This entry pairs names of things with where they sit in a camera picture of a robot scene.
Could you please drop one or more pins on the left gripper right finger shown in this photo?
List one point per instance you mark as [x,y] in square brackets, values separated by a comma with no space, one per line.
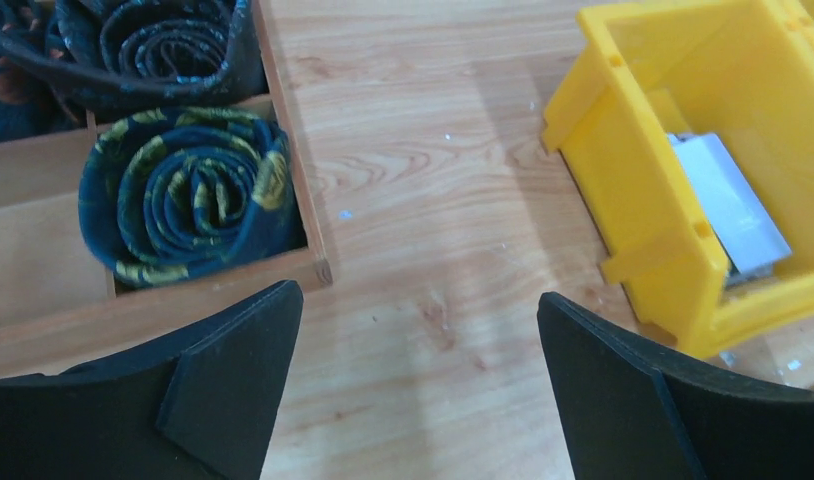
[631,408]

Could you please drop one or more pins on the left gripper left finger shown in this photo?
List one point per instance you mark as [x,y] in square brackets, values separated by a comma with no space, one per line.
[199,402]

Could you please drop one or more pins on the silver cards in bin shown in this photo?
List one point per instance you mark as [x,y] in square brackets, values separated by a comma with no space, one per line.
[747,233]

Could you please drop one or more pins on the wooden compartment tray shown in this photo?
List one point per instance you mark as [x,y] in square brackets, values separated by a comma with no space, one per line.
[59,305]

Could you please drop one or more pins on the left yellow bin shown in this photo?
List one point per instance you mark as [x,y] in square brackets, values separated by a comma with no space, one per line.
[688,127]

